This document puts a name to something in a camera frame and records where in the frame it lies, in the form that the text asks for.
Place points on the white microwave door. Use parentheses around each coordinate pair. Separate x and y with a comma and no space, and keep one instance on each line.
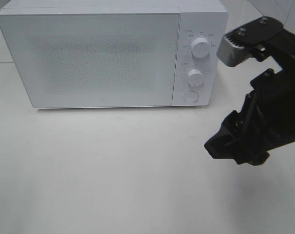
(84,61)

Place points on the upper white power knob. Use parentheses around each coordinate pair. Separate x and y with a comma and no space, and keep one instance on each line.
(200,47)

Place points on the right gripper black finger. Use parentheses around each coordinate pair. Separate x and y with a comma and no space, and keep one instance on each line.
(234,138)
(247,41)

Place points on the white microwave oven body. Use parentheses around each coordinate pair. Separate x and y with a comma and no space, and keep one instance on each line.
(206,18)

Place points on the round white door button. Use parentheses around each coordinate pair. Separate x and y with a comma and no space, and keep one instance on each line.
(191,97)

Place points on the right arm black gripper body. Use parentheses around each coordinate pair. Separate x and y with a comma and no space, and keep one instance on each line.
(268,114)

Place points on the white timer knob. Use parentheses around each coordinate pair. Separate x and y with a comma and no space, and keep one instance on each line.
(195,78)

